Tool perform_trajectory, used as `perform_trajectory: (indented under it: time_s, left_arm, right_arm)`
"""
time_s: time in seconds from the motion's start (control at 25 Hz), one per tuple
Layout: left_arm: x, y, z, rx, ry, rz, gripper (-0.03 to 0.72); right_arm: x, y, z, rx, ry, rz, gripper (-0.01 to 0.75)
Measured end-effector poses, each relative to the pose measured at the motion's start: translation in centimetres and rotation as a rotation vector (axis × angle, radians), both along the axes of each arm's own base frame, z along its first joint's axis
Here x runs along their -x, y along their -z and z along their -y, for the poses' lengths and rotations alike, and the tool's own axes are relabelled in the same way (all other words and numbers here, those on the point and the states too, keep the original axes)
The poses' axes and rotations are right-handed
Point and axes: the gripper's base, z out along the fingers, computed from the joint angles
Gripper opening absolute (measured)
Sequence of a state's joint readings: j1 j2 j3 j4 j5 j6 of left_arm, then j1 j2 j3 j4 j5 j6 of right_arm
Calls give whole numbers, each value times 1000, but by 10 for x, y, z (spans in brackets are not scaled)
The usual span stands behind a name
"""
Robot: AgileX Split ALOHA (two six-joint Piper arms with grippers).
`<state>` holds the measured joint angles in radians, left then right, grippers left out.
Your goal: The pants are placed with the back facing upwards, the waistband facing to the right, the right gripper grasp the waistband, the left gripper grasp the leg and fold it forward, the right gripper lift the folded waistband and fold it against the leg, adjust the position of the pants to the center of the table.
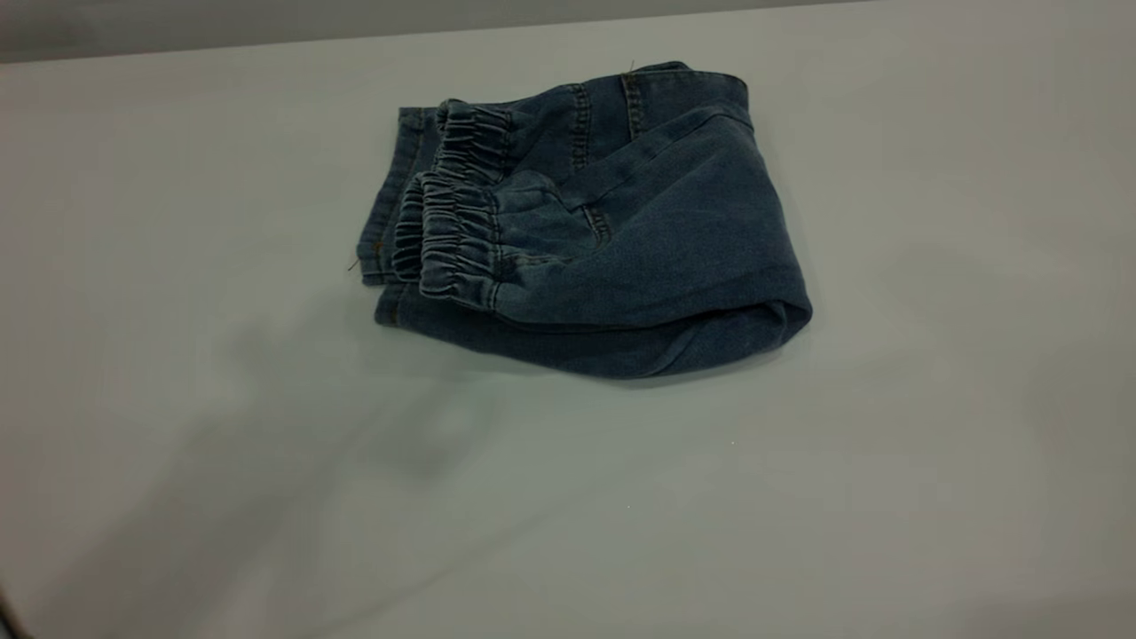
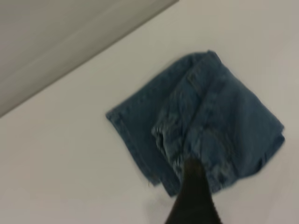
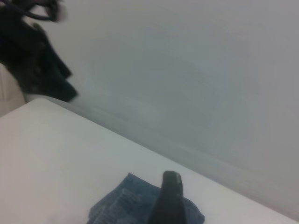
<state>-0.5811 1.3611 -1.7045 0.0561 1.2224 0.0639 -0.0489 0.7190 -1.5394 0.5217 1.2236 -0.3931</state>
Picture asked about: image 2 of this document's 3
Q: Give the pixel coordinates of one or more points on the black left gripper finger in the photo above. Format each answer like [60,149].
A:
[194,198]

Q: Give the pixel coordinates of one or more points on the blue denim printed shorts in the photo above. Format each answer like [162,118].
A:
[222,112]

